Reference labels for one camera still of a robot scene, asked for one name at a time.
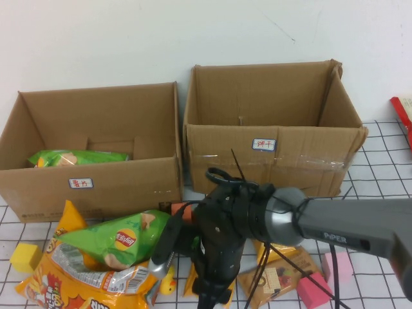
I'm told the orange chip bag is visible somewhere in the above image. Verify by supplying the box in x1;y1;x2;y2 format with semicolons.
15;200;162;309

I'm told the plain yellow snack packet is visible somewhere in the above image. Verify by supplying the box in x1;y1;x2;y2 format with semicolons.
182;262;198;299

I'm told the black loose USB cable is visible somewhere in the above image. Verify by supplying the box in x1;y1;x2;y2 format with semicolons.
328;243;342;309

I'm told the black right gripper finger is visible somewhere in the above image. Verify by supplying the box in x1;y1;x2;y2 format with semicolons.
211;288;233;309
192;280;210;309

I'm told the yellow rubber duck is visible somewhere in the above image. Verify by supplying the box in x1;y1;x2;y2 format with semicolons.
159;265;177;295

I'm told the black cable tie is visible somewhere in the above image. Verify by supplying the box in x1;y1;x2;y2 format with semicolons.
230;148;247;186

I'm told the tall taped cardboard box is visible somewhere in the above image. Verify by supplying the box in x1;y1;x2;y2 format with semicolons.
182;59;368;198

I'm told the low wide cardboard box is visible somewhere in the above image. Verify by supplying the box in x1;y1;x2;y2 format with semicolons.
0;80;184;223

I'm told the red snack packet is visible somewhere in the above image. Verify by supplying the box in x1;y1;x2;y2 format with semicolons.
389;95;412;152

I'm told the white grid tablecloth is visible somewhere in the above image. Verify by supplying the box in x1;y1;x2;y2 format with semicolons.
0;119;412;309

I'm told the yellow foam cube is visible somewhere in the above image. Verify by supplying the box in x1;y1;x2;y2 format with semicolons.
9;243;43;274

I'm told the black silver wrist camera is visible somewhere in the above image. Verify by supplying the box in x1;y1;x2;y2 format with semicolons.
148;205;194;280

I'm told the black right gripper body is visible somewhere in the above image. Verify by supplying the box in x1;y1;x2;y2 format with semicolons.
192;183;258;287

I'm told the dark pink foam cube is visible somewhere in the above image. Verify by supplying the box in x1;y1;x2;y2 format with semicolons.
295;272;333;301

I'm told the white label on taped box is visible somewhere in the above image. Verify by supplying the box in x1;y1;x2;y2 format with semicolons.
250;137;277;151

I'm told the clear packing tape strip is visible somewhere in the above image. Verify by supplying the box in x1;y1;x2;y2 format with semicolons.
189;153;350;176

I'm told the black camera cable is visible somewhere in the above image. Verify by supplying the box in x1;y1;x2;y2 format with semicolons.
173;167;258;223

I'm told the yellow cracker packet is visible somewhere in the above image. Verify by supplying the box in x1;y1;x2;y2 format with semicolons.
253;239;303;263

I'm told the small green Lay's chip bag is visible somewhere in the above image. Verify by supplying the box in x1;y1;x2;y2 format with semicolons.
57;209;171;270

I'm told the large green Lay's chip bag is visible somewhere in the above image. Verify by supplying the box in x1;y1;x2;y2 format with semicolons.
27;149;129;169

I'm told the orange foam block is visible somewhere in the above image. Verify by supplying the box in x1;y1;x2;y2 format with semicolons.
170;201;194;226

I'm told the light pink foam cube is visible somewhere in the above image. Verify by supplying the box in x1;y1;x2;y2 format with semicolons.
322;252;353;284

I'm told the brown biscuit packet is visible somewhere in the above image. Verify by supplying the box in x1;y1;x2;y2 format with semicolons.
237;247;323;308

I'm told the white label on low box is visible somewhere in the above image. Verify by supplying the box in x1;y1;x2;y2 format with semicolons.
68;177;95;190

